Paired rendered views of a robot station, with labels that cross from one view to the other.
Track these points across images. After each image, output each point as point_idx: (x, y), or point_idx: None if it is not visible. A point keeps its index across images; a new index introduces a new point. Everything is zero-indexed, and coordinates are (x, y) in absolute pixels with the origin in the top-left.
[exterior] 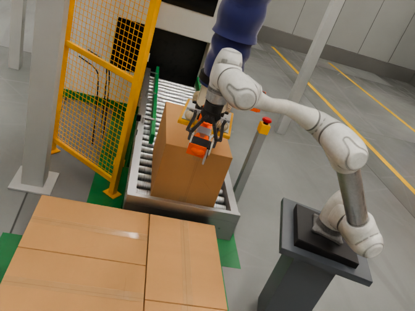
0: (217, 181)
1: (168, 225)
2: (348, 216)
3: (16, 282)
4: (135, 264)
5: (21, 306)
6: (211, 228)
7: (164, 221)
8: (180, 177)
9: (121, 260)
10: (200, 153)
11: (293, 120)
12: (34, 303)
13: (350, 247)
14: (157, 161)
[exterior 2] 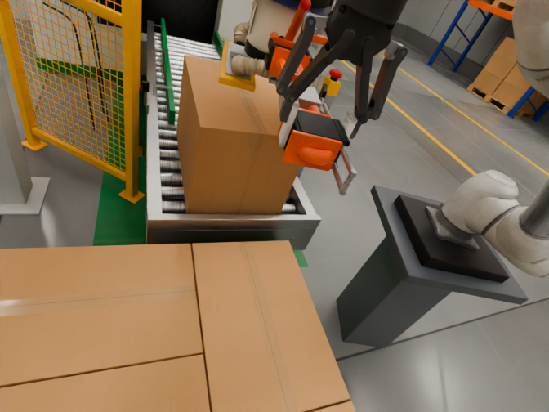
0: (287, 177)
1: (224, 257)
2: (539, 226)
3: None
4: (184, 356)
5: None
6: (286, 247)
7: (216, 252)
8: (230, 178)
9: (157, 357)
10: (327, 162)
11: (528, 43)
12: None
13: (511, 262)
14: (189, 156)
